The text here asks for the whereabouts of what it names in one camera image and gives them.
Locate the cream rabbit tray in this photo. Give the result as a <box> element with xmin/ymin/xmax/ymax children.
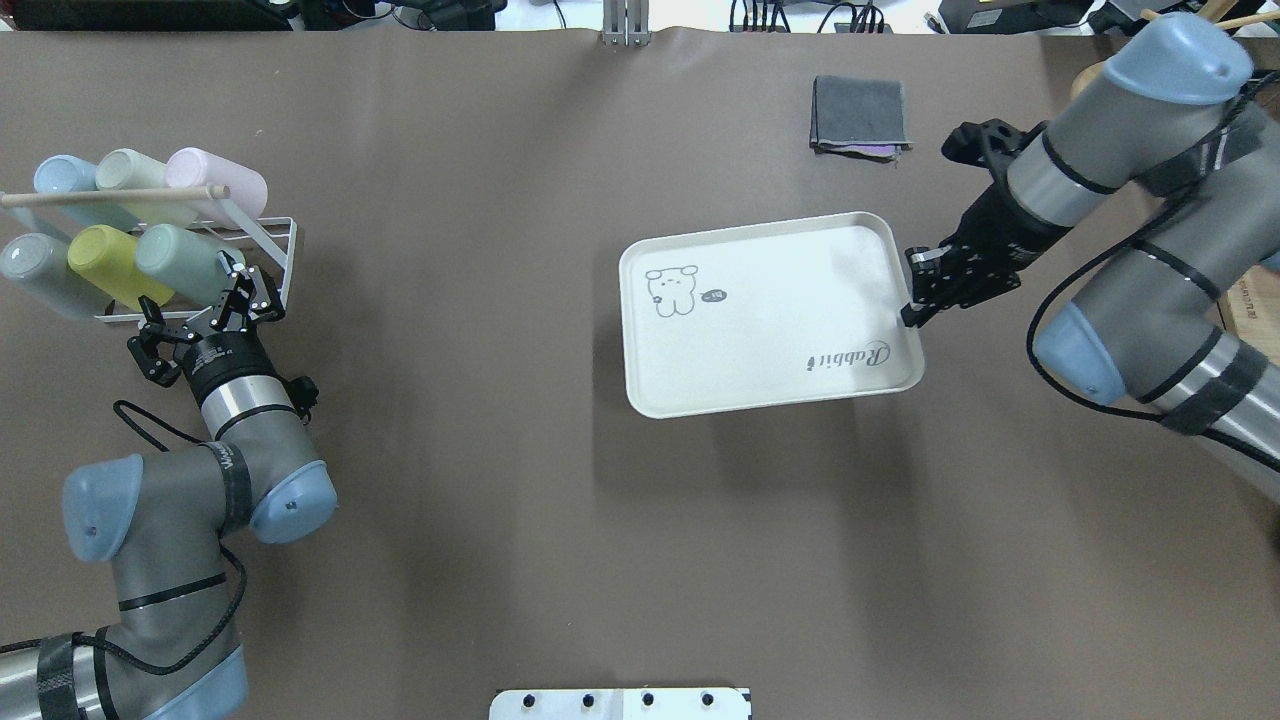
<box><xmin>618</xmin><ymin>211</ymin><xmax>925</xmax><ymax>419</ymax></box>

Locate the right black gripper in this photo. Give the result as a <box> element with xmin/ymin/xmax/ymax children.
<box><xmin>900</xmin><ymin>184</ymin><xmax>1069</xmax><ymax>328</ymax></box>

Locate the pink cup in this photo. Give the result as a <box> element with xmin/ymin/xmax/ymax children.
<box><xmin>164</xmin><ymin>147</ymin><xmax>269</xmax><ymax>219</ymax></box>

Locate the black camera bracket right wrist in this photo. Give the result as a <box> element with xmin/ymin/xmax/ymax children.
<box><xmin>940</xmin><ymin>118</ymin><xmax>1048</xmax><ymax>187</ymax></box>

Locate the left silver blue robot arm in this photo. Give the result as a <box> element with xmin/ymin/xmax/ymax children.
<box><xmin>3</xmin><ymin>263</ymin><xmax>337</xmax><ymax>719</ymax></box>

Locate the yellow cup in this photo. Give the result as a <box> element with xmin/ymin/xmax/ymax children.
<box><xmin>67</xmin><ymin>225</ymin><xmax>177</xmax><ymax>313</ymax></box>

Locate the folded grey cloth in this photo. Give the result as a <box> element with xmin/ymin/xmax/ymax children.
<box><xmin>809</xmin><ymin>76</ymin><xmax>913</xmax><ymax>161</ymax></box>

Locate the light blue cup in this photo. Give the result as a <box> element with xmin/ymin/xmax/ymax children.
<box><xmin>33</xmin><ymin>154</ymin><xmax>138</xmax><ymax>232</ymax></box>

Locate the green cup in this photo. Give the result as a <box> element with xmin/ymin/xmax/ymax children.
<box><xmin>134</xmin><ymin>224</ymin><xmax>244</xmax><ymax>307</ymax></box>

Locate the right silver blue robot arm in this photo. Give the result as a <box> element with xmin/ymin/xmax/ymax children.
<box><xmin>901</xmin><ymin>13</ymin><xmax>1279</xmax><ymax>498</ymax></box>

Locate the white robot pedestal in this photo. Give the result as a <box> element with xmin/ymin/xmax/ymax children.
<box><xmin>488</xmin><ymin>687</ymin><xmax>754</xmax><ymax>719</ymax></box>

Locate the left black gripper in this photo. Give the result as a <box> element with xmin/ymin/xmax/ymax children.
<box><xmin>180</xmin><ymin>266</ymin><xmax>285</xmax><ymax>401</ymax></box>

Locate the aluminium frame post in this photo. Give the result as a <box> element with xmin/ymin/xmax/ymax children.
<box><xmin>600</xmin><ymin>0</ymin><xmax>652</xmax><ymax>47</ymax></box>

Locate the cream white cup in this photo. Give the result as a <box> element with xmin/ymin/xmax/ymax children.
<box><xmin>95</xmin><ymin>149</ymin><xmax>200</xmax><ymax>227</ymax></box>

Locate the grey cup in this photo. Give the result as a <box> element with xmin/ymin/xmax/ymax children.
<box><xmin>1</xmin><ymin>232</ymin><xmax>113</xmax><ymax>320</ymax></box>

